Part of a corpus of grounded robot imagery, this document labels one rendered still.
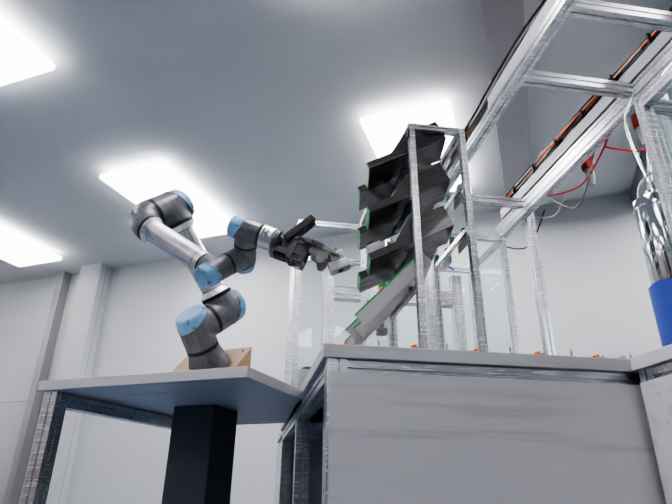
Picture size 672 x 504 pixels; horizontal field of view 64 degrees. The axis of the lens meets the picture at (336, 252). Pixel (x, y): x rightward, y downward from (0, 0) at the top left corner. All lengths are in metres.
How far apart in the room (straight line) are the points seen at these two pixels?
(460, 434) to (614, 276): 3.74
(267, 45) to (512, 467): 2.69
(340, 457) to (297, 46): 2.60
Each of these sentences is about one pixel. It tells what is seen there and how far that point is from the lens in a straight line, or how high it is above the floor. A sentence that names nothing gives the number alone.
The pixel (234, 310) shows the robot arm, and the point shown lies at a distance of 1.99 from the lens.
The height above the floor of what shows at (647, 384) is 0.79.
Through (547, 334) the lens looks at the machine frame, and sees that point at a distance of 3.00.
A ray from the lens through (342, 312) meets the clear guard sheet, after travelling 3.43.
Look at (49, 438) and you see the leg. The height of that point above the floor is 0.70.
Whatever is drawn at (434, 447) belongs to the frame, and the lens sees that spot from 1.21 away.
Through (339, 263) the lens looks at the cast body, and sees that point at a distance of 1.62.
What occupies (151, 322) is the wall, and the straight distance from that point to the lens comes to 6.07.
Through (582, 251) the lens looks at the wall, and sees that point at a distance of 4.92.
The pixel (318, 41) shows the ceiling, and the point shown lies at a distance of 3.30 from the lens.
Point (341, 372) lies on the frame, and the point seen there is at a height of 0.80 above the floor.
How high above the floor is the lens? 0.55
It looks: 25 degrees up
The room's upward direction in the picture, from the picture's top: 1 degrees clockwise
